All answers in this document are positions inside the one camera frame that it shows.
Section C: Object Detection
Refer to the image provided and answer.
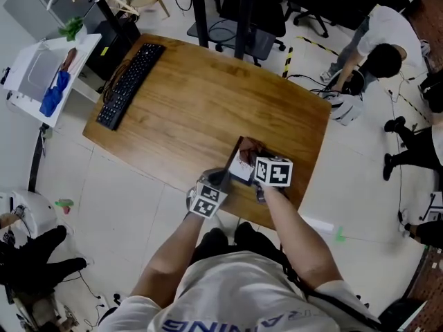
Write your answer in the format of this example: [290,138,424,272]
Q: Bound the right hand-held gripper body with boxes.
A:
[253,155,293,204]

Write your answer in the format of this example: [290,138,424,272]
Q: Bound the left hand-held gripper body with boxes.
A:
[186,169,230,219]

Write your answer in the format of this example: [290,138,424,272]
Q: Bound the black picture frame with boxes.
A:
[224,136,268,187]

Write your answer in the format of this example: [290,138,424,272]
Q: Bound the brown cloth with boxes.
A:
[238,137,268,167]

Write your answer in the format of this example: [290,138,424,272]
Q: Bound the person's right forearm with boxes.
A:
[262,187,344,292]

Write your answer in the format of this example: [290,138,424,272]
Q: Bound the person's left forearm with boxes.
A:
[129,212,206,308]

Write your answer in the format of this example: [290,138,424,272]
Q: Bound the person's black trousers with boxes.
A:
[191,221,282,266]

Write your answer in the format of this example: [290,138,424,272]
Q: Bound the white grey floor device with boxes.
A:
[321,71,365,127]

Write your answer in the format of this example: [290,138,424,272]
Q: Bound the person's white t-shirt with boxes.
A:
[98,250,381,332]

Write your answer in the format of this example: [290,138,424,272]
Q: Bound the yellow black floor tape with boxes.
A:
[282,35,340,80]

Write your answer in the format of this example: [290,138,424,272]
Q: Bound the black keyboard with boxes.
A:
[96,42,167,131]

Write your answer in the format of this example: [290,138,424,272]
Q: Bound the green red toy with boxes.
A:
[54,198,75,216]

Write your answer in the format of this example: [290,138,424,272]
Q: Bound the black monitor stand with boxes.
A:
[186,0,278,62]

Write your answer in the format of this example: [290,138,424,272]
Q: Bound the black office chair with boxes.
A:
[220,0,289,67]
[293,8,330,39]

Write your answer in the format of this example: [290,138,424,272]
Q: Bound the black computer tower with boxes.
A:
[84,19,141,81]

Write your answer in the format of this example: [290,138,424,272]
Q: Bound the white round bin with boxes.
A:
[0,189,58,249]

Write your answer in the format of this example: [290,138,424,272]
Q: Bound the blue cloth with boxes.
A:
[39,69,72,118]

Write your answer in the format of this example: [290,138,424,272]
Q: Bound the white side table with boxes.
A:
[2,33,103,129]

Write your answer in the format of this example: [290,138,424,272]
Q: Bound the brown brush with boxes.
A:
[62,46,79,73]

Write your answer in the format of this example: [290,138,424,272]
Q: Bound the black coat rack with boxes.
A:
[78,0,140,43]

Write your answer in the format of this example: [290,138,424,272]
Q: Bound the potted green plant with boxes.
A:
[57,16,88,43]

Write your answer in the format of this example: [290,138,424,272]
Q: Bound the white box appliance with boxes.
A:
[2,41,75,102]

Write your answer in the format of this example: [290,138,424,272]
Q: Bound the grey cabinet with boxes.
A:
[3,0,105,42]

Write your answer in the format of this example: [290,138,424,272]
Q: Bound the black shoulder strap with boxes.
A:
[279,243,381,332]

